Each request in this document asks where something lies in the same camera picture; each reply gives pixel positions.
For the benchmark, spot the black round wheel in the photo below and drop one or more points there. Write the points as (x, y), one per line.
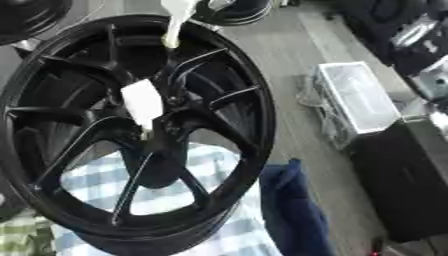
(245, 13)
(26, 16)

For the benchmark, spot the black cabinet with grey top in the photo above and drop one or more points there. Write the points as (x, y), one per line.
(402, 180)

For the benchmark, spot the black spoked wheel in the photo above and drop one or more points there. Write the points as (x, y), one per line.
(245, 100)

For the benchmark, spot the silver metal device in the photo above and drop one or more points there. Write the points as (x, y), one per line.
(434, 80)

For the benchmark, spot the black bag with silver parts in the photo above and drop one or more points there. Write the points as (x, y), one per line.
(373, 30)

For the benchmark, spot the dark blue cloth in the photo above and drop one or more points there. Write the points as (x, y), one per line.
(291, 206)

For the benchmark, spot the clear plastic storage box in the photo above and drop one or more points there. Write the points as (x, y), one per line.
(359, 96)

